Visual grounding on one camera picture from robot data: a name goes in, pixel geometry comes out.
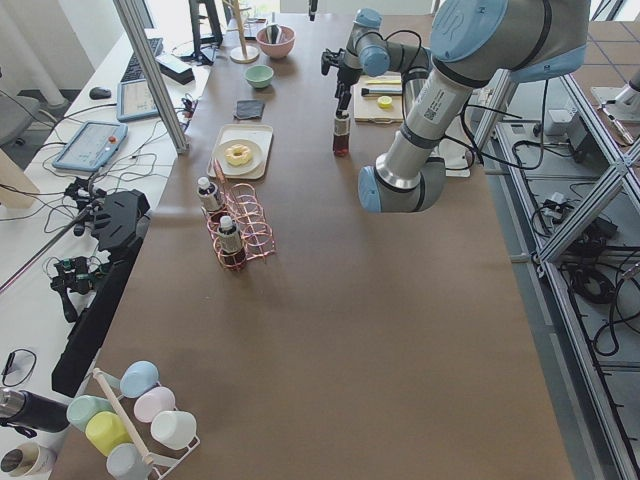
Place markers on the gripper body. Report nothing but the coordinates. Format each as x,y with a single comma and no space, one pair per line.
344,75

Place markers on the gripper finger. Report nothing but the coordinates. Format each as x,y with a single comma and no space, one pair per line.
345,102
339,93

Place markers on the tea bottle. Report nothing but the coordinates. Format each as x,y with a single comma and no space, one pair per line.
209,194
341,134
232,249

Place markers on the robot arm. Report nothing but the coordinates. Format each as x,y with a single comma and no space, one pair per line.
469,42

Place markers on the beige tray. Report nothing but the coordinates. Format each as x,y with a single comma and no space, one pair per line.
258,133

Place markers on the wooden cutting board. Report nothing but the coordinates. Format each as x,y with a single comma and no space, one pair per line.
365,109

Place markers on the yellow plastic knife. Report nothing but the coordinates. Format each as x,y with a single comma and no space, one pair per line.
386,80

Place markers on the half lemon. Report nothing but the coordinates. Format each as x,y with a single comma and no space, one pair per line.
385,102

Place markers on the pink bowl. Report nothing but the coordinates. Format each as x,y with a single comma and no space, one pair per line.
283,46

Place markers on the green bowl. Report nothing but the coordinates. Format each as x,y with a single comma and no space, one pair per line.
259,76

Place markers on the metal scoop in bowl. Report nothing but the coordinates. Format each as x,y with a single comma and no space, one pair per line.
273,31

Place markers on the dark grey cloth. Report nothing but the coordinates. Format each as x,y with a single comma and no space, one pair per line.
249,109

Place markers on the wooden stand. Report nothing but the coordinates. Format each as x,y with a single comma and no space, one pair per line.
244,54

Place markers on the white plate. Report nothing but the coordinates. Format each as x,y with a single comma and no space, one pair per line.
257,160

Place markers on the yellow glazed donut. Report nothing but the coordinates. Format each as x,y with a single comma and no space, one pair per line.
238,155

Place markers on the blue teach pendant far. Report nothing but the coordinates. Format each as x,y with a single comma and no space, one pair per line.
135,101

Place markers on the blue teach pendant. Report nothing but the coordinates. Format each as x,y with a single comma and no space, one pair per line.
135,101
91,147

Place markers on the black computer mouse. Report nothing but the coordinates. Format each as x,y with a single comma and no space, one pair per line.
98,93

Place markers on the blue teach pendant near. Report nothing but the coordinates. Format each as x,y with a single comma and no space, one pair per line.
91,147

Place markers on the black device on desk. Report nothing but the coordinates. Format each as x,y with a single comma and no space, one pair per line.
90,298

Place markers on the blue cup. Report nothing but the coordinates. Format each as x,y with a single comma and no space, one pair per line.
138,378

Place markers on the pink cup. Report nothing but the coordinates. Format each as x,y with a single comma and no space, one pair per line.
153,402

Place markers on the white cup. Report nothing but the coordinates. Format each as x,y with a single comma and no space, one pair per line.
174,429

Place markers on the mint green cup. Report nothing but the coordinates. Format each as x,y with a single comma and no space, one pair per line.
83,408

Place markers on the yellow cup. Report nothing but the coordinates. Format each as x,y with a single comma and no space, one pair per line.
105,431

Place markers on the grey cup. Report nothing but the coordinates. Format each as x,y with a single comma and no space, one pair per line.
125,463

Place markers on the black thermos bottle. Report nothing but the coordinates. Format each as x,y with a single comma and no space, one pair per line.
28,413

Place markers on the paper cup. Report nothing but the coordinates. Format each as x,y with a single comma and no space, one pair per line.
28,459

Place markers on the black handled knife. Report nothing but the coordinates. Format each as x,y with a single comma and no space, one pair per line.
370,92

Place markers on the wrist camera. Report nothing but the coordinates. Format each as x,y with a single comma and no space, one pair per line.
332,59

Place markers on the copper wire bottle rack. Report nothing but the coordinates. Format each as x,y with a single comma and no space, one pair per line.
247,213

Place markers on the aluminium frame post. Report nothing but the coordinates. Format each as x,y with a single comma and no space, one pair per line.
132,23

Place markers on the wooden rack handle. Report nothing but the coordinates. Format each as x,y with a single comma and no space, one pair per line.
101,378

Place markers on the white wire cup rack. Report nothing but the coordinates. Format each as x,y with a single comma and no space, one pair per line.
166,460

